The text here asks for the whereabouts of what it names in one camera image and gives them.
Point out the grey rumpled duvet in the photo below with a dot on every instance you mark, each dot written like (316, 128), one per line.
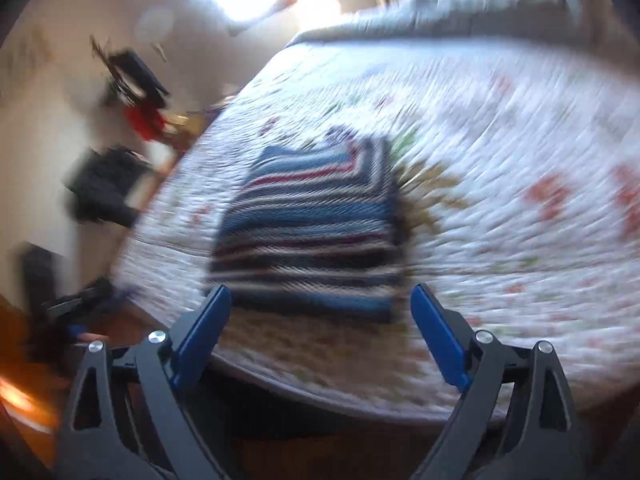
(582, 23)

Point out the blue striped knit sweater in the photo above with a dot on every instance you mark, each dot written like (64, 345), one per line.
(314, 231)

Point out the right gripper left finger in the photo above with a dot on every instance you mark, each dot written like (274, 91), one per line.
(128, 416)

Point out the black bag on shelf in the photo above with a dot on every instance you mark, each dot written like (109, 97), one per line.
(100, 184)

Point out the coat rack with clothes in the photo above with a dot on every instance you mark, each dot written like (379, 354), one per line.
(133, 83)

